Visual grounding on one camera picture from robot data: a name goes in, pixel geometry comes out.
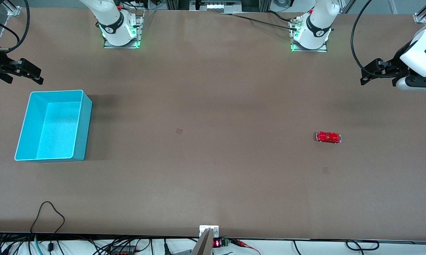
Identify teal cable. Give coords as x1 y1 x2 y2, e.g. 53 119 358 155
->
33 234 44 255

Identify blue plastic storage box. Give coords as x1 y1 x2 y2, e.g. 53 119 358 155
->
14 90 93 162

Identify grey front camera mount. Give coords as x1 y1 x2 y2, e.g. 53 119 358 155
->
191 225 220 255

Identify red clip lead wires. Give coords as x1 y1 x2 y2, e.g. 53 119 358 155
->
231 239 262 255

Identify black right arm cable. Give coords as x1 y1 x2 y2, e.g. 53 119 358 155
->
0 0 30 52

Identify thin black looped cable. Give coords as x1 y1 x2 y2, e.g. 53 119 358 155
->
30 201 66 253

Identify black power strip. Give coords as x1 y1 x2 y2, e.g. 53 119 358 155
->
108 244 143 255

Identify lit control equipment rack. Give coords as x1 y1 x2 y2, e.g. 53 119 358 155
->
189 0 242 13

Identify black cable across table edge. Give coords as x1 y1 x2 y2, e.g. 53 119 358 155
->
222 10 299 30

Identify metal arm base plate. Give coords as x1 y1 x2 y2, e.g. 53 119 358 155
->
103 10 145 49
290 18 328 53

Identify red beetle toy car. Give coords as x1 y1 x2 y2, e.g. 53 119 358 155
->
316 131 342 144

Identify black coiled cable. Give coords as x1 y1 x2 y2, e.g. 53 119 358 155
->
345 240 380 251

